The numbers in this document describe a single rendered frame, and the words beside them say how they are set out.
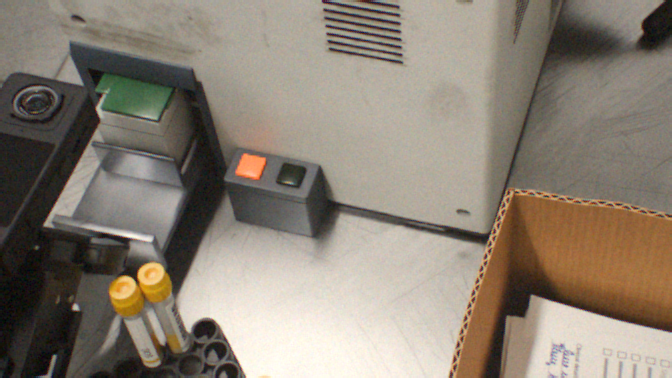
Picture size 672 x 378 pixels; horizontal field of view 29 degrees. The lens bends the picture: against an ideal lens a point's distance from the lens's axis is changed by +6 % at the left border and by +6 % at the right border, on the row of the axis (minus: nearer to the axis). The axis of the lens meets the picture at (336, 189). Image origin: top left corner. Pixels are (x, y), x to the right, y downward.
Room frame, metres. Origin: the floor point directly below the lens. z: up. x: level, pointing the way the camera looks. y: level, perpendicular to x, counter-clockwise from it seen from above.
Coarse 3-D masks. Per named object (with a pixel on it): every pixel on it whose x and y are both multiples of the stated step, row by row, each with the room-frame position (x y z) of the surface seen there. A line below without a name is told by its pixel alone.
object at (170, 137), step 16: (176, 96) 0.52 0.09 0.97; (176, 112) 0.51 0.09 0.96; (192, 112) 0.53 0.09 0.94; (112, 128) 0.51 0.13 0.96; (128, 128) 0.50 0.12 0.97; (144, 128) 0.50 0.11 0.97; (160, 128) 0.49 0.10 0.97; (176, 128) 0.51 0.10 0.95; (192, 128) 0.52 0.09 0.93; (128, 144) 0.50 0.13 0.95; (144, 144) 0.50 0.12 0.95; (160, 144) 0.49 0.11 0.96; (176, 144) 0.50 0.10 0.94
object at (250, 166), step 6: (246, 156) 0.49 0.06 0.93; (252, 156) 0.49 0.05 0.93; (240, 162) 0.49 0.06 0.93; (246, 162) 0.49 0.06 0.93; (252, 162) 0.49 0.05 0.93; (258, 162) 0.49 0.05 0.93; (264, 162) 0.49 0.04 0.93; (240, 168) 0.48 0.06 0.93; (246, 168) 0.48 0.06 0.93; (252, 168) 0.48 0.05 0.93; (258, 168) 0.48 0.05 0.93; (240, 174) 0.48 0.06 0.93; (246, 174) 0.48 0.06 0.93; (252, 174) 0.48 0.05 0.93; (258, 174) 0.48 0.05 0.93
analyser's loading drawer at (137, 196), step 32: (192, 96) 0.56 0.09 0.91; (128, 160) 0.50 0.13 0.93; (160, 160) 0.49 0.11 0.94; (192, 160) 0.50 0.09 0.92; (96, 192) 0.49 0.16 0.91; (128, 192) 0.49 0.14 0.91; (160, 192) 0.49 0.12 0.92; (64, 224) 0.46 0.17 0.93; (96, 224) 0.45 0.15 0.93; (128, 224) 0.46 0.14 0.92; (160, 224) 0.46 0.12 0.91; (128, 256) 0.44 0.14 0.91; (160, 256) 0.44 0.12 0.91
